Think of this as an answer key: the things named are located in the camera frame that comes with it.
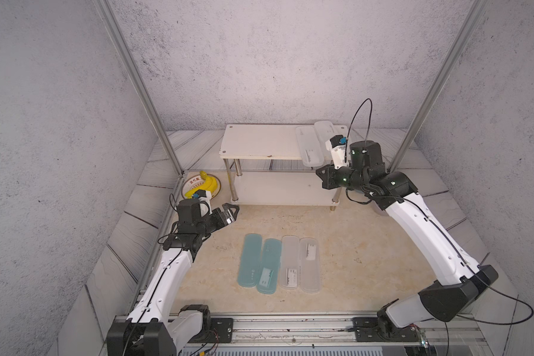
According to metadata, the clear pencil case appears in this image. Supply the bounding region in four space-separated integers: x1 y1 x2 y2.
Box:
300 238 322 294
314 121 347 156
278 235 301 289
295 126 325 168

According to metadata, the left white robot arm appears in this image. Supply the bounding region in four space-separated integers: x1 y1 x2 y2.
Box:
106 198 240 355

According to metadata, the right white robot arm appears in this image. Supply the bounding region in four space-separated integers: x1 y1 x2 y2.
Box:
316 135 498 335

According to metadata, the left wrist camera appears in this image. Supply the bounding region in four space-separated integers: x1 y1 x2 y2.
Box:
176 189 212 221

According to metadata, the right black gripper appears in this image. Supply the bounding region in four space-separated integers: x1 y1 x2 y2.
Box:
315 163 369 194

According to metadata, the teal pencil case with label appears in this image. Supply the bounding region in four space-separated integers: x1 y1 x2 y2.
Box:
257 239 282 295

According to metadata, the teal pencil case left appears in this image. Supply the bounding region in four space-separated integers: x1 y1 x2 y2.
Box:
237 234 263 288

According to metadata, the aluminium frame post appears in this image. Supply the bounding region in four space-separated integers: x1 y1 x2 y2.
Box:
94 0 184 176
387 0 488 172

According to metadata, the left aluminium frame post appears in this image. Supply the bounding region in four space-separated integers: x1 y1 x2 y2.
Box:
94 0 184 176

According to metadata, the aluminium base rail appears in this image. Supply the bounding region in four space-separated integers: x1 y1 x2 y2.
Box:
179 312 492 355

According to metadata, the right aluminium frame post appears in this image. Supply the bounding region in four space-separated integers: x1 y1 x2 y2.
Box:
387 0 488 172

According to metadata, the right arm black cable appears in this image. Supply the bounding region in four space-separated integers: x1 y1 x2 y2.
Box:
344 98 374 163

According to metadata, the white two-tier shelf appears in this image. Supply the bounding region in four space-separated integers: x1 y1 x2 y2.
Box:
219 124 342 210

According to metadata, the yellow banana bunch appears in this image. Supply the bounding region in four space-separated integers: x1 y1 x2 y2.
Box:
185 171 220 199

